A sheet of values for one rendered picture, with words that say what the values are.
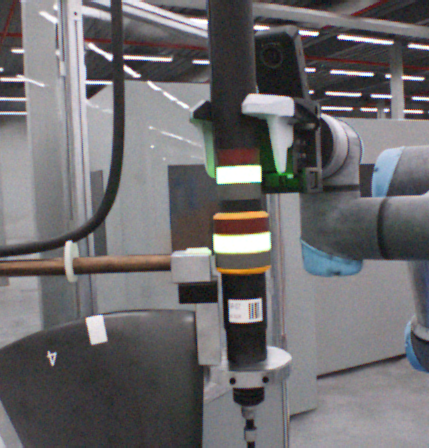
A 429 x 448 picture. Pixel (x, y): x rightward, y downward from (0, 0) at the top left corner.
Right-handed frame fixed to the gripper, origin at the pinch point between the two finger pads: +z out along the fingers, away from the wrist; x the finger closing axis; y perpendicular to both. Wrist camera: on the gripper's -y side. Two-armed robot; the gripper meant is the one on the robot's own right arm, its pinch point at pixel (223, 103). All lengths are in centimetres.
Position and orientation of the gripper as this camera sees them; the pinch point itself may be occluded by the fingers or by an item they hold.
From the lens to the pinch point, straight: 40.9
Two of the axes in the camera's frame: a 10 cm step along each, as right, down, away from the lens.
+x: -9.0, 0.2, 4.4
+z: -4.4, 0.7, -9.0
